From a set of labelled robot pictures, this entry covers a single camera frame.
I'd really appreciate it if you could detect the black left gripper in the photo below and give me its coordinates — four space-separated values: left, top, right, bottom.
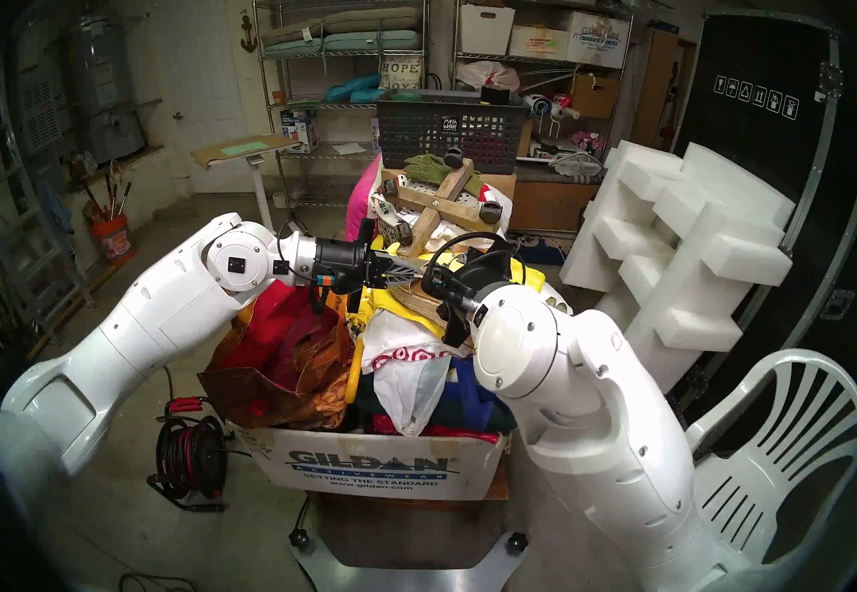
313 218 424 317

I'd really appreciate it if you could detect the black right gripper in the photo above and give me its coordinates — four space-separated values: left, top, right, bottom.
420 249 518 348

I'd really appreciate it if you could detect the tan espadrille wedge sandal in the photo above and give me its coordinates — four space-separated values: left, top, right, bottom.
388 256 469 330

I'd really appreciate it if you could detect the white cloth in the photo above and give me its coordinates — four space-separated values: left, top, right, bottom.
428 213 513 258

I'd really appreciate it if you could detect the yellow cloth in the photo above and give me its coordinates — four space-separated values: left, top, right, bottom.
355 236 546 340

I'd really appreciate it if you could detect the pink pillow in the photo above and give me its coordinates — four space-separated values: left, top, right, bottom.
347 156 392 243

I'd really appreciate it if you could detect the wooden cross caster dolly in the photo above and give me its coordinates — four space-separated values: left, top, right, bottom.
380 146 508 248

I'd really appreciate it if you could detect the blue patterned rug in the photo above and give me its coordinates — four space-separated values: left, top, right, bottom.
507 233 571 267

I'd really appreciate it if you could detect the white perforated tray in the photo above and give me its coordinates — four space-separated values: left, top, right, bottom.
398 176 489 215

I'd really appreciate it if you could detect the green knit glove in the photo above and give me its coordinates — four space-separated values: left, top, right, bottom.
404 154 484 198

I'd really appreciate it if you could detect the white plastic bag red print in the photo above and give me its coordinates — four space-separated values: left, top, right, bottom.
362 310 456 437

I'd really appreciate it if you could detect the brown wooden cabinet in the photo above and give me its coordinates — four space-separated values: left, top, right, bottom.
505 166 603 238

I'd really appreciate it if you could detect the red fabric bag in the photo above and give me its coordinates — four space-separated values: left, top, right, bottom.
218 279 342 391

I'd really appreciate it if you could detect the dark plastic laundry basket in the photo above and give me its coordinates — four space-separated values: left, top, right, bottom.
375 89 530 175

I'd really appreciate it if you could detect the red cloth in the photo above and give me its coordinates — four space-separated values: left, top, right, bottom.
372 413 503 445

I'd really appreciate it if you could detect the blue white product box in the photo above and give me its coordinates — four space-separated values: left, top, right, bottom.
280 107 321 154

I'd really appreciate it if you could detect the teal folded cushion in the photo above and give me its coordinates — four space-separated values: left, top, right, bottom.
325 74 390 105

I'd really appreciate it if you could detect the Gildan printed cardboard box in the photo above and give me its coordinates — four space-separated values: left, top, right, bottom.
566 12 631 69
226 420 508 502

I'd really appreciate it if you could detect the HOPE printed pillow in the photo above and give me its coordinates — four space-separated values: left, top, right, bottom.
378 57 424 91

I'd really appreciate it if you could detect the white overbed table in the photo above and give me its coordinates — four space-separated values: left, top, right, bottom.
191 132 310 237

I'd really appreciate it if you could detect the teal seat cushion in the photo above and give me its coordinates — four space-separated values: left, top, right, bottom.
263 30 422 57

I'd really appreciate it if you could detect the brown cardboard box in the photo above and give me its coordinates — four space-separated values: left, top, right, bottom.
571 74 622 119

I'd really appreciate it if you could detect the white storage box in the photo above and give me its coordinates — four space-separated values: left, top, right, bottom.
460 4 516 56

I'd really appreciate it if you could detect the beige seat cushion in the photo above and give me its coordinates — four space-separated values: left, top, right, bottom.
261 7 421 46

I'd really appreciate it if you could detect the white foam packing block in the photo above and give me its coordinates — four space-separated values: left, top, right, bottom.
559 139 797 394

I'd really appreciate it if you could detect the white box orange label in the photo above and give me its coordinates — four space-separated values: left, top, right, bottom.
509 25 570 61

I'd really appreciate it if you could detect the white door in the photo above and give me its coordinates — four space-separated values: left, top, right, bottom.
153 0 252 193

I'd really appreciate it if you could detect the brown wooden door panel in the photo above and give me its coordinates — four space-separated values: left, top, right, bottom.
633 28 698 150

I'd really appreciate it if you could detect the orange bucket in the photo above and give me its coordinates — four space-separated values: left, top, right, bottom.
90 213 138 265

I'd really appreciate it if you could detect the white plastic chair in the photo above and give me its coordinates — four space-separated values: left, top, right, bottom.
683 348 857 581

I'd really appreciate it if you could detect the grey water heater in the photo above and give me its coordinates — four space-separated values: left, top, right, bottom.
64 12 148 164

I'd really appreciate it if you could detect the black flight case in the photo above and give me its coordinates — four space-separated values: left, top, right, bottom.
670 8 857 437

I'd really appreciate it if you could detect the grey aluminium ladder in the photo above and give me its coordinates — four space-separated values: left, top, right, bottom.
0 95 96 344

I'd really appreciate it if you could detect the grey vented furnace cabinet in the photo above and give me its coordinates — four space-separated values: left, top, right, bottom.
17 28 68 156

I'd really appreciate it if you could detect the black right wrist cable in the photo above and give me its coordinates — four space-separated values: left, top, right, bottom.
428 232 516 277

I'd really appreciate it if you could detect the blue strapped bag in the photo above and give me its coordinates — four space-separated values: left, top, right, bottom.
428 356 520 432

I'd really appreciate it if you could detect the yellow plastic ring handle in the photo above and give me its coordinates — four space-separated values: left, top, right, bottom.
345 336 366 405

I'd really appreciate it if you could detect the red black cable reel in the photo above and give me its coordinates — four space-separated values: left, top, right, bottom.
147 397 233 514

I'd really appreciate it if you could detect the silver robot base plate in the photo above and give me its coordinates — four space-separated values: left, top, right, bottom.
291 507 530 592

